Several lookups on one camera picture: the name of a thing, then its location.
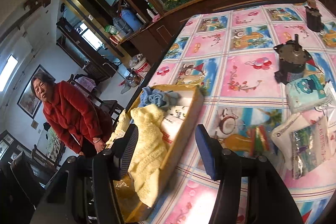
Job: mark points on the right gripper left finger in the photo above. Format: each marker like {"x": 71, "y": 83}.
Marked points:
{"x": 122, "y": 153}

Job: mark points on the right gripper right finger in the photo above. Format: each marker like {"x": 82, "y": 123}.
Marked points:
{"x": 211, "y": 153}

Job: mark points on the long yellow towel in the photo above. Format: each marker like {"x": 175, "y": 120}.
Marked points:
{"x": 149, "y": 153}

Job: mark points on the small blue towel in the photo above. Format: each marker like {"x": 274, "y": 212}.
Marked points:
{"x": 164, "y": 99}

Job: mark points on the green white snack packet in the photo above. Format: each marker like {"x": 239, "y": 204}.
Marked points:
{"x": 310, "y": 148}

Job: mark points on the teal cartoon tissue pack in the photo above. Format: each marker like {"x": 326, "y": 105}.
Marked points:
{"x": 304, "y": 94}

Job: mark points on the white red text bag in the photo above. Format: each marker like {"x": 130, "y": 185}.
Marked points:
{"x": 170, "y": 127}

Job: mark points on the lemon print tissue pack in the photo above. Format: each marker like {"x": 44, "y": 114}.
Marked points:
{"x": 179, "y": 112}

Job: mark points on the large blue towel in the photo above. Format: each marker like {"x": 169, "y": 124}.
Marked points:
{"x": 147, "y": 98}

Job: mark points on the wooden chair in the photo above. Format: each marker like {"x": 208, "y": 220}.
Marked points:
{"x": 88, "y": 87}

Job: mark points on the person in red jacket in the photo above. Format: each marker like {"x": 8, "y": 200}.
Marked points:
{"x": 80, "y": 124}

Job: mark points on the rainbow striped packet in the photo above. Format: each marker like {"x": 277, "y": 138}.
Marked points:
{"x": 259, "y": 140}

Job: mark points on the yellow cardboard box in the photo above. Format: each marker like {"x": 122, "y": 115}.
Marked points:
{"x": 132, "y": 209}

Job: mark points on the metal kettle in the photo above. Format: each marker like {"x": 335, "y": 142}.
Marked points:
{"x": 133, "y": 80}

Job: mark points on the white plastic bucket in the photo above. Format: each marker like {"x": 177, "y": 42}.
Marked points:
{"x": 140, "y": 65}

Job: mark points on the colourful cartoon tablecloth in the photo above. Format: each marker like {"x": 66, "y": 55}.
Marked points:
{"x": 229, "y": 55}

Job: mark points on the large black electric motor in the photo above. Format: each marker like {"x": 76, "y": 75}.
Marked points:
{"x": 292, "y": 60}

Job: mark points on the blue thermos jug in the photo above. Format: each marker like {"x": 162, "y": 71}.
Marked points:
{"x": 131, "y": 19}

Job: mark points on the ceiling tube light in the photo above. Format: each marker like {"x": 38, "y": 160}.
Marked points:
{"x": 7, "y": 71}

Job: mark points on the framed wall picture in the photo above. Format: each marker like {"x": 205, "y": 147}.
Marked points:
{"x": 27, "y": 101}

